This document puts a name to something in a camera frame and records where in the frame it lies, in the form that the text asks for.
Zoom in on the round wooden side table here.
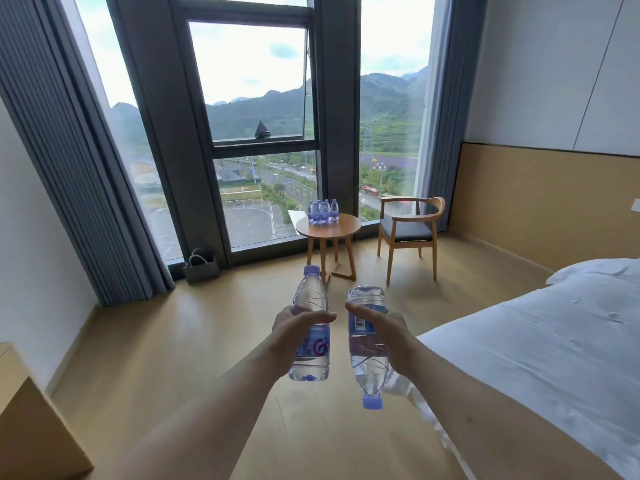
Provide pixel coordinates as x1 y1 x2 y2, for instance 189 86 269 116
295 213 362 285

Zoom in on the grey tote bag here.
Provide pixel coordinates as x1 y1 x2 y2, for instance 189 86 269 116
183 249 221 285

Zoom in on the grey pleated curtain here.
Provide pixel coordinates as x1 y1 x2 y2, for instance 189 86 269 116
0 0 176 308
425 0 488 233

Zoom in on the wooden armchair with dark seat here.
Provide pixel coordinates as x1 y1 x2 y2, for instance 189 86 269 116
377 196 446 286

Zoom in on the person's left forearm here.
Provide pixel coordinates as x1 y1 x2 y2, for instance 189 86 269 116
112 340 293 480

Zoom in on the dark window frame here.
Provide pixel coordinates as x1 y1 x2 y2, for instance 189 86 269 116
104 0 436 268

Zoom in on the water bottle with purple label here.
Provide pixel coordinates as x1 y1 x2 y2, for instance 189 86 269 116
288 265 332 383

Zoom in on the white pillow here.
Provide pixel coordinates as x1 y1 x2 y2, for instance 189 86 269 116
545 258 640 291

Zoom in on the water bottle with white label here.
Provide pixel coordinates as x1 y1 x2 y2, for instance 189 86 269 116
346 286 391 410

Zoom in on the person's left hand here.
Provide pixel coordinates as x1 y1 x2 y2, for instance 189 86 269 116
269 305 337 380

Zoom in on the light wooden cabinet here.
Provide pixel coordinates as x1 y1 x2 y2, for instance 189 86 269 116
0 342 95 480

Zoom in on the person's right hand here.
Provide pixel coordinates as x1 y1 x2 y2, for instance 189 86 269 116
345 301 422 388

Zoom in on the wooden wall panel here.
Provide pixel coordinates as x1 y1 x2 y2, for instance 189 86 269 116
446 142 640 273

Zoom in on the cluster of small water bottles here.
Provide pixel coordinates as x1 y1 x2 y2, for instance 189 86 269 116
307 198 340 226

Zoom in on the person's right forearm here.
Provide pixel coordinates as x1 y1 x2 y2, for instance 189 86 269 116
397 342 618 480

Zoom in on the bed with white duvet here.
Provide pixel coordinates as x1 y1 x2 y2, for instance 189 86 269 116
384 258 640 480

